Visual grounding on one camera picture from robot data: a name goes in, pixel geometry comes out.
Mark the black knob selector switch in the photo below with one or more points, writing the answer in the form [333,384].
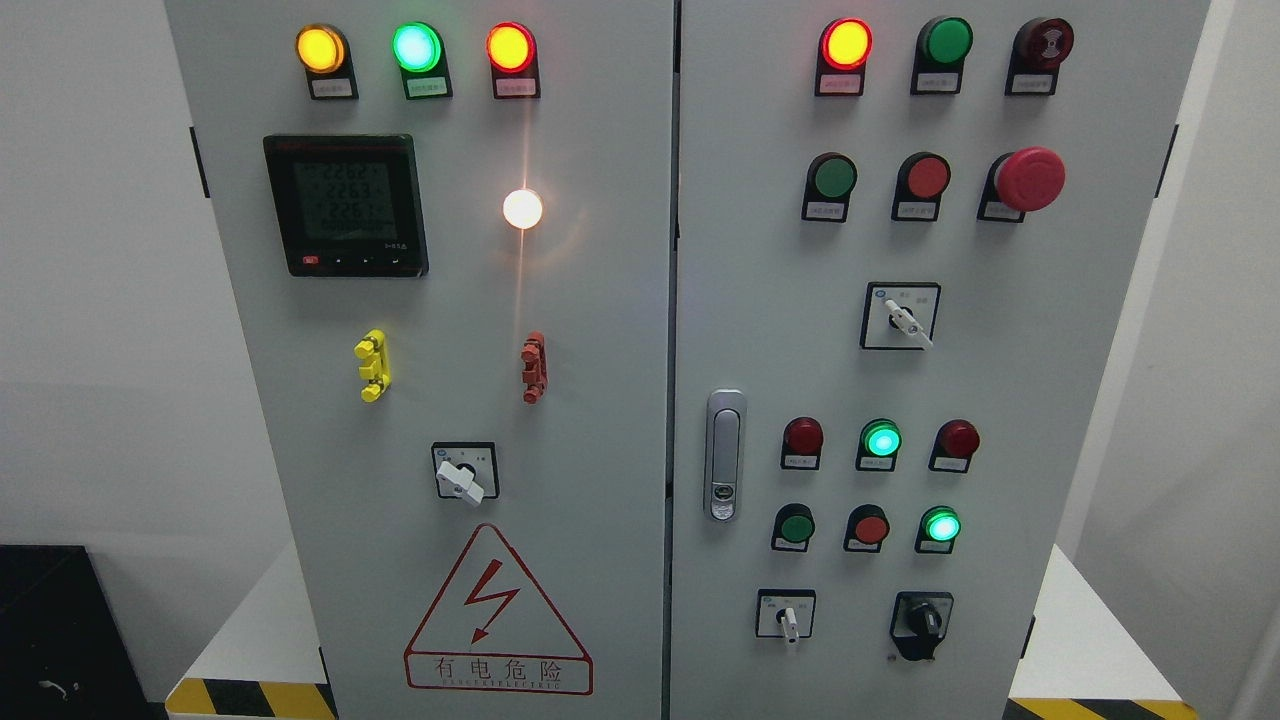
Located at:
[919,623]

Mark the grey electrical cabinet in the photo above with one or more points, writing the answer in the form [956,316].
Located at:
[670,146]

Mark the red terminal connector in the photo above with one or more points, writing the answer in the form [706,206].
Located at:
[533,355]

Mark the dark red indicator light left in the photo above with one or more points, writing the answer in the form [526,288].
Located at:
[802,442]

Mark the dark red indicator light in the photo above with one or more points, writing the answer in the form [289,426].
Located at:
[802,442]
[954,447]

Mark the white lit indicator light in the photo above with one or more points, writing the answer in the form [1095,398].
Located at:
[523,209]

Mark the green lit indicator light middle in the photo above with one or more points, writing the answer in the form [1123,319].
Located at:
[879,444]

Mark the green lit indicator light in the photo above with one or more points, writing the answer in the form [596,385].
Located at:
[420,54]
[879,444]

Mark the green push button second row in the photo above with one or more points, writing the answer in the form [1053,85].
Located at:
[828,186]

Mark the yellow terminal connector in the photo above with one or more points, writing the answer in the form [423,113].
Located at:
[374,367]

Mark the red push button lower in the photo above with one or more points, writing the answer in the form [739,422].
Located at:
[866,529]

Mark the red electric hazard sticker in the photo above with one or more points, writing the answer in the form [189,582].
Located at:
[492,628]

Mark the dark red indicator light right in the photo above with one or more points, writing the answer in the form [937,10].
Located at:
[954,447]

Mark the black digital power meter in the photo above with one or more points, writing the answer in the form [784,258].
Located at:
[348,205]

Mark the red push button second row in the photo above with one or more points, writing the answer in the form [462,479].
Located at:
[920,183]

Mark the red-orange indicator light left door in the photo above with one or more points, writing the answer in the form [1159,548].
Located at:
[513,54]

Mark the green lit push button lower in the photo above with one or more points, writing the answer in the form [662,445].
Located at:
[937,530]

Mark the red-yellow indicator light right door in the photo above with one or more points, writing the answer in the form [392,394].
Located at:
[841,62]

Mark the green lit indicator light top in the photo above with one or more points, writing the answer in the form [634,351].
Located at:
[420,54]

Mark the red emergency stop button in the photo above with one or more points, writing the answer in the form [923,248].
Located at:
[1021,181]

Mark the green push button top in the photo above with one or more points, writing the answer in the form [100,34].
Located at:
[940,53]

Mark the yellow indicator light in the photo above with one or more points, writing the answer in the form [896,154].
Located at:
[324,54]

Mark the dark red buzzer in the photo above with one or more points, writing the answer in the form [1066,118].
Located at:
[1039,49]

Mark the silver door handle lock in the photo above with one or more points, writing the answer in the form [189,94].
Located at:
[722,465]

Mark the white rotary switch left door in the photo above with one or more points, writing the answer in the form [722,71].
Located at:
[466,471]

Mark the white rotary switch upper right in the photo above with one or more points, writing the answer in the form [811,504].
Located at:
[900,315]

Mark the white rotary switch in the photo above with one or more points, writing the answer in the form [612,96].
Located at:
[900,315]
[786,614]

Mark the white rotary switch lower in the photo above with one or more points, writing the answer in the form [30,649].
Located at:
[786,614]

